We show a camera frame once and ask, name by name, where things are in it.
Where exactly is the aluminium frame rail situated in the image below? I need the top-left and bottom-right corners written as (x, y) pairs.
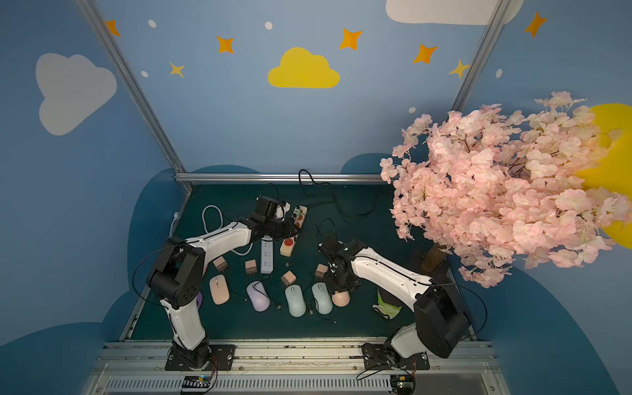
top-left (174, 171), bottom-right (383, 184)

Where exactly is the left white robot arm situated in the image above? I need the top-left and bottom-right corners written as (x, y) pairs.
top-left (146, 197), bottom-right (300, 352)

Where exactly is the pink charger adapter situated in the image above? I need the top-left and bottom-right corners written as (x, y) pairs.
top-left (314, 263), bottom-right (329, 279)
top-left (281, 271), bottom-right (297, 287)
top-left (212, 256), bottom-right (230, 273)
top-left (245, 259), bottom-right (258, 275)

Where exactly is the purple wireless mouse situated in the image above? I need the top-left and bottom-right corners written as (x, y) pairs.
top-left (246, 281), bottom-right (271, 313)

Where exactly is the white power strip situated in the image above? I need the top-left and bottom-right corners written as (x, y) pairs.
top-left (260, 236), bottom-right (273, 275)

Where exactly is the cream red power strip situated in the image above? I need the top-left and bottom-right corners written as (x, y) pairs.
top-left (280, 205), bottom-right (308, 258)

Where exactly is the pink cherry blossom tree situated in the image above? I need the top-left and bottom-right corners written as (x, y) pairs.
top-left (380, 92), bottom-right (631, 288)

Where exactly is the beige pink wireless mouse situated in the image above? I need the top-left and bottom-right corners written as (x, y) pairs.
top-left (209, 274), bottom-right (230, 305)

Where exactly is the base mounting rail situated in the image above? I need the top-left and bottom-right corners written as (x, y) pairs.
top-left (82, 337), bottom-right (510, 394)

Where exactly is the light green wireless mouse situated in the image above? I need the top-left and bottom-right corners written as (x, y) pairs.
top-left (285, 284), bottom-right (307, 318)

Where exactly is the black green work glove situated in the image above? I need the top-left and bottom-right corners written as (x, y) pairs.
top-left (372, 288), bottom-right (403, 320)

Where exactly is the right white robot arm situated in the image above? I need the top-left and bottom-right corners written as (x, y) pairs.
top-left (319, 236), bottom-right (470, 359)

